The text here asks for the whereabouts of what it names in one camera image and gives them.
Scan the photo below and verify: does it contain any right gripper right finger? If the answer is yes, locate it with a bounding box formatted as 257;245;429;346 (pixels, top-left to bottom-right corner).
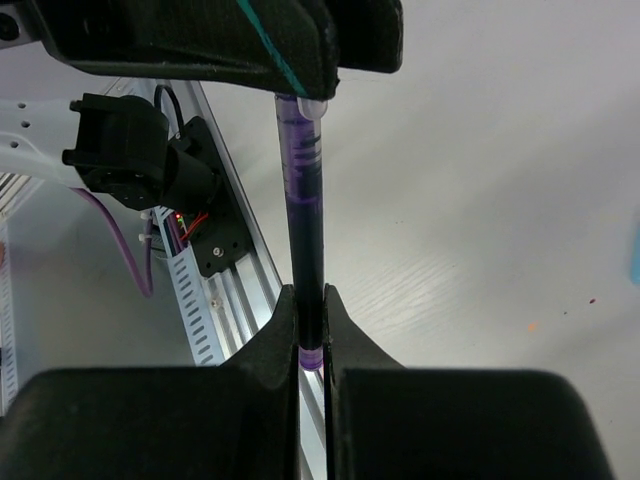
324;286;613;479

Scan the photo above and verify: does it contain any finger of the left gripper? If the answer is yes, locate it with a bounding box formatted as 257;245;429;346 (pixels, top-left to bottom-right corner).
325;0;404;73
26;0;339;99

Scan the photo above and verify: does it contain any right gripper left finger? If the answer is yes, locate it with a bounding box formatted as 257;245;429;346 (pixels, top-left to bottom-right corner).
1;286;300;479

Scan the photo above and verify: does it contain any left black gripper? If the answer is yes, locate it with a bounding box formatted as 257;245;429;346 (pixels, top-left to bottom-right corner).
0;0;43;50

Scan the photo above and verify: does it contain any clear pen cap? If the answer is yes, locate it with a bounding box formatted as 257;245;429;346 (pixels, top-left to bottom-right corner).
296;98;328;121

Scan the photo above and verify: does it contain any purple pen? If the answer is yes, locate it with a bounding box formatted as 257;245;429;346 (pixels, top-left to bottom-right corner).
275;95;325;371

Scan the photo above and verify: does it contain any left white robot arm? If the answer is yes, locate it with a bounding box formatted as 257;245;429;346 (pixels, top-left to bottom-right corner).
1;1;404;213

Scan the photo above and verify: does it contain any light blue highlighter cap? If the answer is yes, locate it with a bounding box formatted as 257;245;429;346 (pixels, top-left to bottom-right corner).
624;204;639;287

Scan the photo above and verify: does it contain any white slotted cable duct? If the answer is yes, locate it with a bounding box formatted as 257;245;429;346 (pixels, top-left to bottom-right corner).
153;207;224;366

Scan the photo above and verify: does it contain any aluminium front rail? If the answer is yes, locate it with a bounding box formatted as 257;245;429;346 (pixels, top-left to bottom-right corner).
99;77;329;480

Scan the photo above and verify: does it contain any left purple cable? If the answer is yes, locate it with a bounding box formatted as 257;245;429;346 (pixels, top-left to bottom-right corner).
69;187;156;300

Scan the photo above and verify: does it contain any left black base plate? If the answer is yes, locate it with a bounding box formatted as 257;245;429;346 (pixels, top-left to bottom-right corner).
182;117;253;278

